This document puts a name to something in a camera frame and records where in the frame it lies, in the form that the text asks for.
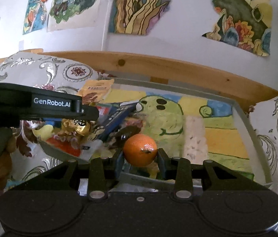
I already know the rice cracker stick pack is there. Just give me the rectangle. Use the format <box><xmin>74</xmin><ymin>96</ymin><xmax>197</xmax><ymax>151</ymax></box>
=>
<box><xmin>182</xmin><ymin>116</ymin><xmax>209</xmax><ymax>165</ymax></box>

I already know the quail egg snack pack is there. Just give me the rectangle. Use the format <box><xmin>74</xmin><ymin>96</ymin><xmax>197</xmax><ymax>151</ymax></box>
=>
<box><xmin>32</xmin><ymin>119</ymin><xmax>103</xmax><ymax>162</ymax></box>

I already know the orange mandarin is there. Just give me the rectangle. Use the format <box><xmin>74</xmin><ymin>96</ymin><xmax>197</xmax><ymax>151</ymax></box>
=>
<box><xmin>122</xmin><ymin>134</ymin><xmax>158</xmax><ymax>167</ymax></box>

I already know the dark blue milk powder sachet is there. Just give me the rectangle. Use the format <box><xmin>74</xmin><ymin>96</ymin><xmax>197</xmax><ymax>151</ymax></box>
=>
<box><xmin>93</xmin><ymin>102</ymin><xmax>138</xmax><ymax>141</ymax></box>

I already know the orange yellow snack packet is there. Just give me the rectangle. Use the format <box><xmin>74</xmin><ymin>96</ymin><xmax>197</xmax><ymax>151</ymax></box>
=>
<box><xmin>58</xmin><ymin>79</ymin><xmax>114</xmax><ymax>139</ymax></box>

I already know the dark dried fruit packet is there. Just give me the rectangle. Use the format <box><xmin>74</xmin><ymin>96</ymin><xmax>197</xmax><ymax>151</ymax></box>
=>
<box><xmin>108</xmin><ymin>125</ymin><xmax>140</xmax><ymax>149</ymax></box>

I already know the grey tray with drawing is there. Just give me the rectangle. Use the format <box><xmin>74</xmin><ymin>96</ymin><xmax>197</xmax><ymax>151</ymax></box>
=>
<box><xmin>34</xmin><ymin>79</ymin><xmax>272</xmax><ymax>186</ymax></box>

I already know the anime girl poster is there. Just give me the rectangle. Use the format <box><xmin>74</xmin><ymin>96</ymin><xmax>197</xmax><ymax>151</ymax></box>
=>
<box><xmin>23</xmin><ymin>0</ymin><xmax>48</xmax><ymax>35</ymax></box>

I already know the floral satin bed cover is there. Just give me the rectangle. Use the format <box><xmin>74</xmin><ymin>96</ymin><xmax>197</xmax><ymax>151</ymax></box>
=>
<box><xmin>0</xmin><ymin>53</ymin><xmax>278</xmax><ymax>194</ymax></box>

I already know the blond boy poster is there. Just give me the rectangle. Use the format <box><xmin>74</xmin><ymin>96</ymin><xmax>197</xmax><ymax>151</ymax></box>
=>
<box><xmin>47</xmin><ymin>0</ymin><xmax>100</xmax><ymax>32</ymax></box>

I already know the landscape flowers poster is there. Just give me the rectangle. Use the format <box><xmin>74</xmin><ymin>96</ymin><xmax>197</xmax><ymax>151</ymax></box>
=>
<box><xmin>203</xmin><ymin>0</ymin><xmax>273</xmax><ymax>57</ymax></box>

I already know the wooden bed frame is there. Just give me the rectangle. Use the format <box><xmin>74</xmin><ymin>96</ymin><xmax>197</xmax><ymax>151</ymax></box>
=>
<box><xmin>0</xmin><ymin>48</ymin><xmax>278</xmax><ymax>111</ymax></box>

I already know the white wall pipe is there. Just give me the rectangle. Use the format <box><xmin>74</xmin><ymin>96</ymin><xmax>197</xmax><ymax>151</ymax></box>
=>
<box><xmin>100</xmin><ymin>0</ymin><xmax>114</xmax><ymax>51</ymax></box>

